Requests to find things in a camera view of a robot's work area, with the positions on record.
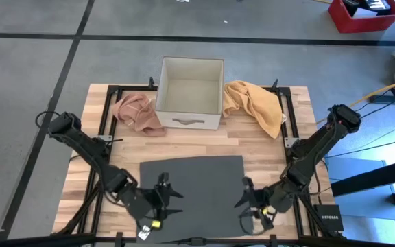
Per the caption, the black floor cable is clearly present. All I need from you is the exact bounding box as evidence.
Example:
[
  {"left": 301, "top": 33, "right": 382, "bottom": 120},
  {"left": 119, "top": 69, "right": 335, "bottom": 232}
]
[{"left": 326, "top": 137, "right": 395, "bottom": 159}]

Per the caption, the black Netgear network switch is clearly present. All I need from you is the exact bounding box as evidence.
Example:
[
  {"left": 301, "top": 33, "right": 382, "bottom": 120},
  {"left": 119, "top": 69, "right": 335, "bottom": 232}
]
[{"left": 313, "top": 204, "right": 345, "bottom": 233}]

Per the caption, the red plastic crate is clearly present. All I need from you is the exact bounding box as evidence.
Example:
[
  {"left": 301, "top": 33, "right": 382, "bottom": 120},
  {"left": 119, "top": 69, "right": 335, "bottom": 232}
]
[{"left": 327, "top": 0, "right": 395, "bottom": 34}]

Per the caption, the black metal table frame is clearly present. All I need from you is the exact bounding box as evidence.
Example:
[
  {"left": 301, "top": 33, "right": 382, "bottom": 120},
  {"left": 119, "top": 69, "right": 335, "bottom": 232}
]
[{"left": 51, "top": 78, "right": 348, "bottom": 241}]

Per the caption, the black rig strut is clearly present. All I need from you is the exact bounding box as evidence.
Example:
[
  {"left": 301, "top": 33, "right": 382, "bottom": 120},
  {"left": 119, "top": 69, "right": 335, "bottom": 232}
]
[{"left": 330, "top": 156, "right": 395, "bottom": 197}]

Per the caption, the beige fabric storage box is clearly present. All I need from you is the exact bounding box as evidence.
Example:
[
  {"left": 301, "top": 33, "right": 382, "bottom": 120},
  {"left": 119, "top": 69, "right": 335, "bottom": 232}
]
[{"left": 154, "top": 56, "right": 225, "bottom": 131}]

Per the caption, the black metal crossbeam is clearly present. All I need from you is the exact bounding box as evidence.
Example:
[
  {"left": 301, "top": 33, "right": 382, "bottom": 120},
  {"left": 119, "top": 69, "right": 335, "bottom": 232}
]
[{"left": 0, "top": 233, "right": 395, "bottom": 247}]

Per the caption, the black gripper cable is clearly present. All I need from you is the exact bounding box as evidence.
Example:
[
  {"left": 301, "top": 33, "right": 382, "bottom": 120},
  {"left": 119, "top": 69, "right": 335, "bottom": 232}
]
[{"left": 239, "top": 211, "right": 271, "bottom": 237}]

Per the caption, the dark grey waffle towel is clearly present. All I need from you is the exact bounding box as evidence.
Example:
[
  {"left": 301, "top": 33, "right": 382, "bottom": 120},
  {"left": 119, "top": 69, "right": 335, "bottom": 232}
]
[{"left": 138, "top": 155, "right": 254, "bottom": 244}]

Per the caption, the pink towel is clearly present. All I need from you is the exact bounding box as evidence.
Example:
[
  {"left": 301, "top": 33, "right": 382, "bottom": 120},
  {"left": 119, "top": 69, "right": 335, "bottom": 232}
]
[{"left": 110, "top": 93, "right": 167, "bottom": 137}]

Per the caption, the yellow cable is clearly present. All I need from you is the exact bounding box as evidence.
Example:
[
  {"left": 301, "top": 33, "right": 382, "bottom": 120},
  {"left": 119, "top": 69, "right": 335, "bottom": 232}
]
[{"left": 315, "top": 77, "right": 395, "bottom": 125}]

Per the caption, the orange-yellow towel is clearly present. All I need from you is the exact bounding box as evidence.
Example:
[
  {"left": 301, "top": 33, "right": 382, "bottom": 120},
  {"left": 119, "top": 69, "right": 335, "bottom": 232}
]
[{"left": 222, "top": 80, "right": 288, "bottom": 140}]

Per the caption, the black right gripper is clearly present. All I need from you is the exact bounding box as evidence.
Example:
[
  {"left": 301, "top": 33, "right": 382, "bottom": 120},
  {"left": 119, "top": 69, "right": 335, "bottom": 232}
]
[{"left": 234, "top": 176, "right": 293, "bottom": 226}]

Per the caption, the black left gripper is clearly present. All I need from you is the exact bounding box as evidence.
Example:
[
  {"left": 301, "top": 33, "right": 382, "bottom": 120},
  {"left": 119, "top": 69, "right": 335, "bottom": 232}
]
[{"left": 125, "top": 172, "right": 185, "bottom": 230}]

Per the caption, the grey floor platform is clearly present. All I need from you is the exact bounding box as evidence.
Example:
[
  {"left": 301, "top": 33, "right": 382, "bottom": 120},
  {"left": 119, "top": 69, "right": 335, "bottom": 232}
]
[{"left": 324, "top": 156, "right": 395, "bottom": 221}]

